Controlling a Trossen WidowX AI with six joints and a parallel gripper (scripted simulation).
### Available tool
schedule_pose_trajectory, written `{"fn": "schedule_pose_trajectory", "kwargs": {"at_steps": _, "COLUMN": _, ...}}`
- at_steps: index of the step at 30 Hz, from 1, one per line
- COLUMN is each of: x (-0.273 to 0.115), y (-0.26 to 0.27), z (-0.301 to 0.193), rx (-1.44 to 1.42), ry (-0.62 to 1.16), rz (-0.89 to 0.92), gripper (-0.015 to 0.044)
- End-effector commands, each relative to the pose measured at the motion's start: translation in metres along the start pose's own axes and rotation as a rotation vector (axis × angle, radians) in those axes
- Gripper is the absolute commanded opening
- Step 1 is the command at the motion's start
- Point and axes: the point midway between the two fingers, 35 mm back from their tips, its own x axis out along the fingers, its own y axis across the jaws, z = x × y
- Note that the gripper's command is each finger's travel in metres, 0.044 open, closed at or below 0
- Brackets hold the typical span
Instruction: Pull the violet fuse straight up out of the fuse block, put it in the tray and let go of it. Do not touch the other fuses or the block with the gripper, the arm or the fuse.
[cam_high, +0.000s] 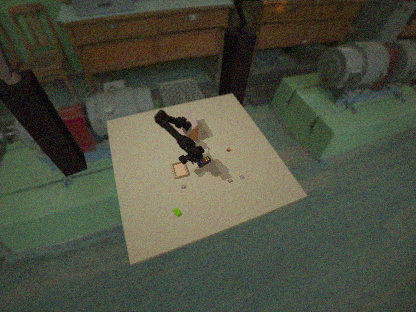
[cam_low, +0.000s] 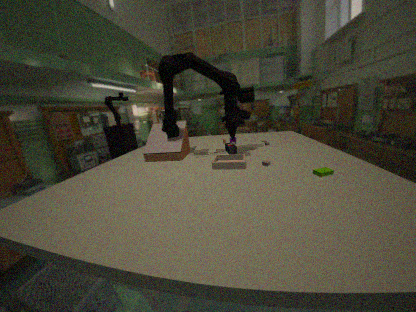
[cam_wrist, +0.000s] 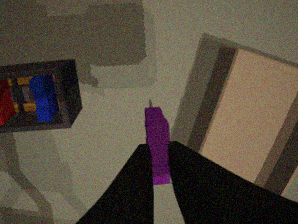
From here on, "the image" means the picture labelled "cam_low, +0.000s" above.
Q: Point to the small green flat block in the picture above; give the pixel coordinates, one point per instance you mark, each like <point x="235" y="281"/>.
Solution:
<point x="321" y="172"/>

